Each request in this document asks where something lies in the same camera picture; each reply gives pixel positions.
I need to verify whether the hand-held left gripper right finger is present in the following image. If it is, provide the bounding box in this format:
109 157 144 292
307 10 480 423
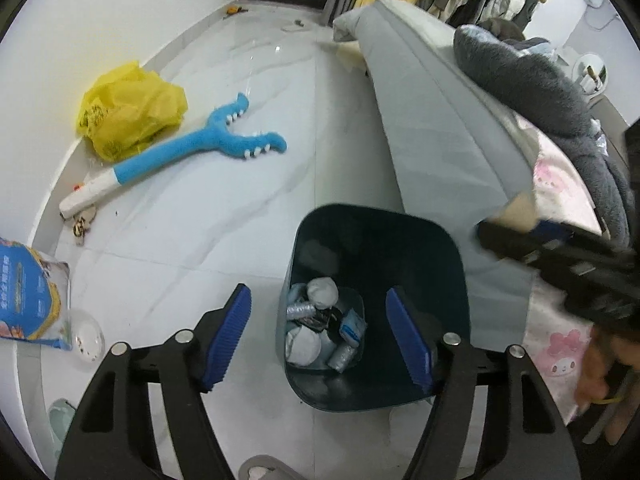
385 286 583 480

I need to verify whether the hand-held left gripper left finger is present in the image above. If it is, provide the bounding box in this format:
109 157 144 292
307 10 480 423
54 282 253 480

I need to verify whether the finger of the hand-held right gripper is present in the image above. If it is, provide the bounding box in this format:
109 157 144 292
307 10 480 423
532 217 632 261
476 219 552 264

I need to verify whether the cardboard tube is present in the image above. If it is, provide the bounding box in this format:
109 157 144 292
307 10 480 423
492 191 542 232

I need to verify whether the blue tissue packet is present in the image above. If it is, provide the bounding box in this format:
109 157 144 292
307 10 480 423
338 308 367 347

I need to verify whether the small white tissue ball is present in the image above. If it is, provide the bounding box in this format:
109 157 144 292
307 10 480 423
305 276 340 310

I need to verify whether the dark teal trash bin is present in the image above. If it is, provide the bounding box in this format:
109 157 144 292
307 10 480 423
276 203 472 414

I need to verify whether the person's right hand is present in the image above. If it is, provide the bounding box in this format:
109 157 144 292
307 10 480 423
574 327 640 412

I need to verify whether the pink printed blanket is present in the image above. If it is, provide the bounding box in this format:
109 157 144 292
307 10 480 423
514 114 620 427

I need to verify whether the clear plastic lid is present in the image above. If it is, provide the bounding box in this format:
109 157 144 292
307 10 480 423
69 309 106 364

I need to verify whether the grey slipper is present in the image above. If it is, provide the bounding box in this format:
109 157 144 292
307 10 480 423
237 454 302 480

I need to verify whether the grey upholstered bed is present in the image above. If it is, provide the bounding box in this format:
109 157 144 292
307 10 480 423
331 0 632 321

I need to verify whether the dark grey fleece blanket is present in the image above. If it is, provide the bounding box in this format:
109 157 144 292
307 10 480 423
452 24 635 255

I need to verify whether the pale green glass container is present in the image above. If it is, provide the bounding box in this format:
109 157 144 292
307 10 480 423
47 398 79 457

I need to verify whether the blue plush dinosaur toy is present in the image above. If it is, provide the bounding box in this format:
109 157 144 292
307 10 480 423
58 92 289 220

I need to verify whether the blue printed package bag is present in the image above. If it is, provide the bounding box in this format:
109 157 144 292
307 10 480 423
0 236 74 352

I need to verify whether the yellow plastic bag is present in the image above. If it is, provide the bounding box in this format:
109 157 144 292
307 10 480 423
75 60 190 164

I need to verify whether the small patterned keychain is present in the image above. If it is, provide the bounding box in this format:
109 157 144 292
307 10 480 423
72 207 99 247

